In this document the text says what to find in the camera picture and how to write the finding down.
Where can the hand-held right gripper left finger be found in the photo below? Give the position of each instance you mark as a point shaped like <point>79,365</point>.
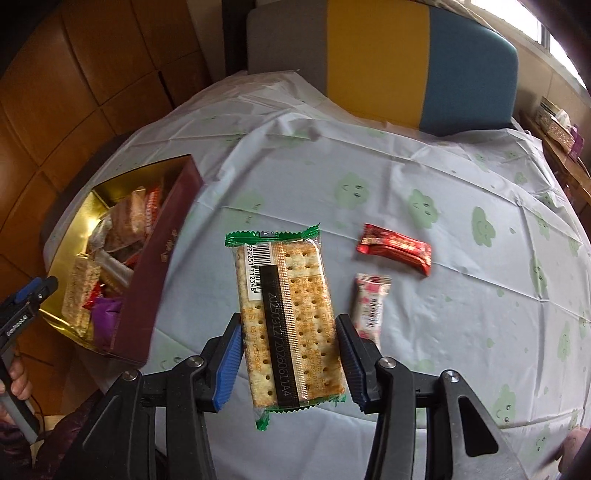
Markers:
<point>228,369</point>

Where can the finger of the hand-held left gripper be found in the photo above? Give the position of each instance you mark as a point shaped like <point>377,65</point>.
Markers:
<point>32,293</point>

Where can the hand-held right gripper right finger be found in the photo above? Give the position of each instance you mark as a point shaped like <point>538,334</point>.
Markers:
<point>353,364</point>

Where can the clear cracker packet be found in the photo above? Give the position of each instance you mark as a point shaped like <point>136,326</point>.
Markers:
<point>78,295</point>

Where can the green-edged cracker packet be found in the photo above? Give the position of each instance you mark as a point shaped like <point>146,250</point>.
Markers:
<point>286,323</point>

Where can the purple snack packet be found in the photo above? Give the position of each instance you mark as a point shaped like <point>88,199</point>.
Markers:
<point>107,323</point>

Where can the maroon box with gold lining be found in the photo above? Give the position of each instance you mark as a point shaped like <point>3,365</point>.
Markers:
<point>157,277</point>

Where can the orange cracker packet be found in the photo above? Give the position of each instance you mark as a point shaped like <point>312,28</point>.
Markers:
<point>128,219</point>

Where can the person's left hand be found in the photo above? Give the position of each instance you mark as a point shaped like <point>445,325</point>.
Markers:
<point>21,381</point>

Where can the pink white snack packet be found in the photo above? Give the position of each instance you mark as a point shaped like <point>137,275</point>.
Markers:
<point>371,309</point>

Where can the long white snack packet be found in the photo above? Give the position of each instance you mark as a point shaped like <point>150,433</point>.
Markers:
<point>115,270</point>

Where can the white green-printed tablecloth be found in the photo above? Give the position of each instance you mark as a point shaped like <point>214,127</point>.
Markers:
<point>438,323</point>

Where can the dark patterned clothing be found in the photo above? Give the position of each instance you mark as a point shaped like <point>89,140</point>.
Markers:
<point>51,443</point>

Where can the red snack packet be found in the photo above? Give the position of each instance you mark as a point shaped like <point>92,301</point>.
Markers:
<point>395,249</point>

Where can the red white striped packet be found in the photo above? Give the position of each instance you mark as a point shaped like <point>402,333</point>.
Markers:
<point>152,205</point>

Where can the pink cloth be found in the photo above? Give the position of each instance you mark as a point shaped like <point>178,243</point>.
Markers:
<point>577,450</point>

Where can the wooden side table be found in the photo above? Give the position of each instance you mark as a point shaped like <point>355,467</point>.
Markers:
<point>568,175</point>

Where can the grey yellow blue headboard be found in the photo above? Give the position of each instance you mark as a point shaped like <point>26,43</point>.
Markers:
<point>378,60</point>

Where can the purple box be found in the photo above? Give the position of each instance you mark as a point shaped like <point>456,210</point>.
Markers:
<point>579,142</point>

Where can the window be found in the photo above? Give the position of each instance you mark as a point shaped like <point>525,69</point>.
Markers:
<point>531,32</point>

